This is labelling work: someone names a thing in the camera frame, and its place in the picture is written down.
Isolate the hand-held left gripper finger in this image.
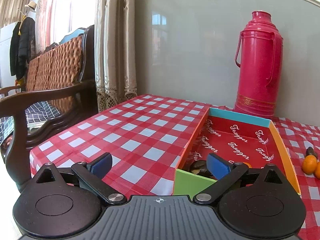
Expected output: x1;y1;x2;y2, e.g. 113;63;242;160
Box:
193;153;286;205

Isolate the dark round fruit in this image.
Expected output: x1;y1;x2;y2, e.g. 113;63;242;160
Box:
189;160;217;180

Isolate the colourful cardboard box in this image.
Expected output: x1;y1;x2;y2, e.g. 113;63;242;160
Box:
173;107;301;196

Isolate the red white checkered tablecloth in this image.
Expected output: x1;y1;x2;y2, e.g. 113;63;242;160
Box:
29;94;320;238

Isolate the red thermos flask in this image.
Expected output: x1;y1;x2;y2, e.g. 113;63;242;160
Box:
234;10;284;118

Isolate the beige embroidered curtain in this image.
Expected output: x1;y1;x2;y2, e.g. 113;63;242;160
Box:
94;0;138;113

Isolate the dark wooden sofa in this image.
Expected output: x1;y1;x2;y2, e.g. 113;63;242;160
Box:
0;25;98;193

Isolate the dark plaid blanket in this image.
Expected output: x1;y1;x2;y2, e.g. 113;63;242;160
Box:
0;101;62;141

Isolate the brown woven seat cushion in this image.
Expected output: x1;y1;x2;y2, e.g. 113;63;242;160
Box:
25;56;41;92
33;35;84;113

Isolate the pink sheer curtain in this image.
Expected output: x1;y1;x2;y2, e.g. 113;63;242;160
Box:
35;0;66;53

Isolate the black coat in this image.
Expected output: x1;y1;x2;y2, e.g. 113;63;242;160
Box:
9;17;36;81

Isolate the white cabinet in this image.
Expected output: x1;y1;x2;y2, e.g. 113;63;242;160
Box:
0;21;23;90

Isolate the gold patterned curtain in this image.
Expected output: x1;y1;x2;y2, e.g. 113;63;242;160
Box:
0;0;35;27

